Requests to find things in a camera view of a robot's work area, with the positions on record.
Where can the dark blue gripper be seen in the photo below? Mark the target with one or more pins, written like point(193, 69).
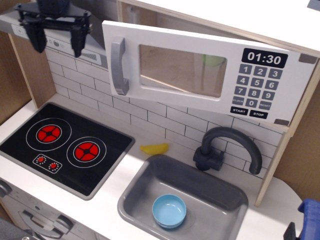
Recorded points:
point(60, 15)

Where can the grey microwave door handle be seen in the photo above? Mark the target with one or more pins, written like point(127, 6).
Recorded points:
point(118, 48)

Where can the white toy microwave door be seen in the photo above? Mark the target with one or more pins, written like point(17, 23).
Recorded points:
point(257, 81)

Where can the wooden microwave cabinet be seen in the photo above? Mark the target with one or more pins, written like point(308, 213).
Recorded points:
point(288, 24)

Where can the grey toy range hood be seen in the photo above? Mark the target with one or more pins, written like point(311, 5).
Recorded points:
point(94, 50)

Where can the black toy stovetop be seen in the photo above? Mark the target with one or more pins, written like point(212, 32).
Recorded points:
point(67, 149)

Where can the green toy pear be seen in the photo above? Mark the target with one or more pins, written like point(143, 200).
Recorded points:
point(212, 61)

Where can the yellow toy banana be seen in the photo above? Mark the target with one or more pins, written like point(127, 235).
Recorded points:
point(155, 149)

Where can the grey oven knob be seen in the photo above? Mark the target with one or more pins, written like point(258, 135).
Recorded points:
point(5, 189)

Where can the light blue bowl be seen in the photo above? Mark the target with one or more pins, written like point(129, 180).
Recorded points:
point(169, 211)

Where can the grey toy sink basin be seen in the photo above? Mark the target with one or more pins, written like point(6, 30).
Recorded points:
point(215, 209)

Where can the black clamp piece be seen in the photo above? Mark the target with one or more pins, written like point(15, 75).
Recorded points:
point(290, 232)

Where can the blue plastic object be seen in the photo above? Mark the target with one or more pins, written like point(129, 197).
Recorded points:
point(311, 219)

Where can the grey oven door handle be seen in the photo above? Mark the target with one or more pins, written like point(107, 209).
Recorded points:
point(58, 229)

